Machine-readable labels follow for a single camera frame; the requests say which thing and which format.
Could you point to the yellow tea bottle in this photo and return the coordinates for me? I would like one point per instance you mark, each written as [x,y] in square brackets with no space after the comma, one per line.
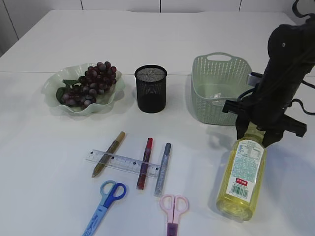
[243,176]

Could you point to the silver glitter pen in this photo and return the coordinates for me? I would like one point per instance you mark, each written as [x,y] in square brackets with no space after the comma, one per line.
[162,171]

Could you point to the black mesh pen cup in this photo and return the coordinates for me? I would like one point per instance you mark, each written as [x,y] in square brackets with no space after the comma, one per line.
[151,88]

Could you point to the green woven plastic basket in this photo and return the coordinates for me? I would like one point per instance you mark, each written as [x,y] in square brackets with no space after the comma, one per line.
[214,73]

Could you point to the red glitter pen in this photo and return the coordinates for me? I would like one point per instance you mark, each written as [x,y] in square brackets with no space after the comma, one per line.
[144,165]

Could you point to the clear plastic sheet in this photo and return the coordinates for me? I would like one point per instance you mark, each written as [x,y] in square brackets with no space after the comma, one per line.
[215,96]

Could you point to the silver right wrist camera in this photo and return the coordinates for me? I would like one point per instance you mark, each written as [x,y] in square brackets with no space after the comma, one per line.
[254,79]

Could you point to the blue scissors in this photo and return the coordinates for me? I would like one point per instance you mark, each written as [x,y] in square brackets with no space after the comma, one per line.
[107,190]

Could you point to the pink scissors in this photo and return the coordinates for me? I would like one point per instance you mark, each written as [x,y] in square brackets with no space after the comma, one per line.
[173,213]

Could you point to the purple artificial grape bunch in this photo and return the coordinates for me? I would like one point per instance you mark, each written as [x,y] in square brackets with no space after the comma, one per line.
[84,91]

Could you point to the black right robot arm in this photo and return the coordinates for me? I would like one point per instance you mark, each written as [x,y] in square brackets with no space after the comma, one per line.
[291,51]

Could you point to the gold glitter pen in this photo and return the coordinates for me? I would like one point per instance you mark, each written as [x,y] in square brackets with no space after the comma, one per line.
[111,150]

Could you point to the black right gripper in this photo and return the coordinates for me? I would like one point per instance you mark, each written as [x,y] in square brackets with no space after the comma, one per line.
[265,104]

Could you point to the green wavy plastic plate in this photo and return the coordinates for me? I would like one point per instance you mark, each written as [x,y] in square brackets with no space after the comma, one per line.
[53,86]

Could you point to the clear plastic ruler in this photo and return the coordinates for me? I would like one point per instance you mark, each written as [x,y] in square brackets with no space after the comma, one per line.
[123,163]

